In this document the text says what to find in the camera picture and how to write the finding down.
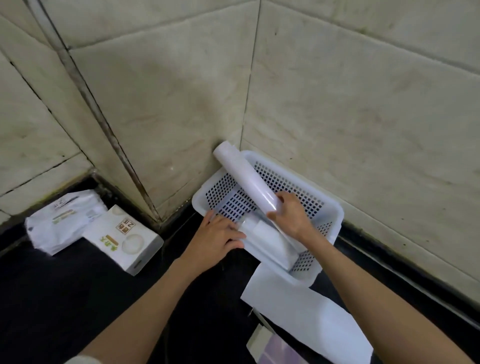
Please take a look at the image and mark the person's left hand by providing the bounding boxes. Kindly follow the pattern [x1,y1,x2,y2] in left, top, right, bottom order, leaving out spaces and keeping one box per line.
[179,209,247,281]

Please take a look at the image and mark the purple cardboard box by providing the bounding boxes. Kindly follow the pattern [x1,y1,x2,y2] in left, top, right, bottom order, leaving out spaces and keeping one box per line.
[245,307,310,364]

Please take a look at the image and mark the person's right hand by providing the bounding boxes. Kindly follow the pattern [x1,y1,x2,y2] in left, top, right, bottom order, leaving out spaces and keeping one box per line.
[266,191,322,251]

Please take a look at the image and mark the soft white tissue pack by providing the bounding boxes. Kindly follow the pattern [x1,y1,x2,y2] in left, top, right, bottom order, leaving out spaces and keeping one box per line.
[24,189,109,257]

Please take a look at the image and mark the white plastic basket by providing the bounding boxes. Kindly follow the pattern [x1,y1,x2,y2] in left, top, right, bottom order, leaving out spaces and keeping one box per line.
[191,149,345,289]

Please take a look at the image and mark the white tissue box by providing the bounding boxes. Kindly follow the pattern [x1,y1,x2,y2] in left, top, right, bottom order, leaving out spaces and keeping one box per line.
[81,204,165,277]

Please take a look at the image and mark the white shirt sleeve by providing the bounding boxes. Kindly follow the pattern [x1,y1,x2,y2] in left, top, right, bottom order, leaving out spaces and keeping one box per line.
[63,354,104,364]

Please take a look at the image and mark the small white bag roll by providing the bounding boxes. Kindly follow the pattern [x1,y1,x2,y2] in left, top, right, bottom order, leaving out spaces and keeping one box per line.
[239,217,301,272]

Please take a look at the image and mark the smooth white plastic wrap roll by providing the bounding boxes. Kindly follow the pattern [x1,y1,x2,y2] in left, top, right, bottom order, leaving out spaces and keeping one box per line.
[212,140,309,254]

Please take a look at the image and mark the person's left forearm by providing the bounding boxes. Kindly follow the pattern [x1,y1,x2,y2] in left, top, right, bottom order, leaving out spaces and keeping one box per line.
[78,260,198,364]

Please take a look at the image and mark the black countertop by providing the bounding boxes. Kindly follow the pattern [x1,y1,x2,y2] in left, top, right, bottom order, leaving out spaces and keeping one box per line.
[0,176,480,364]

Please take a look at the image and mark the white paper sheet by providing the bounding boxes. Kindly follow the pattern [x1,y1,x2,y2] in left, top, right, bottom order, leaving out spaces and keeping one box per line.
[239,262,375,364]

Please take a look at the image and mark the person's right forearm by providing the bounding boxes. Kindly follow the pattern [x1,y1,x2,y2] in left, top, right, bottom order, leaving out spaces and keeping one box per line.
[298,232,475,364]

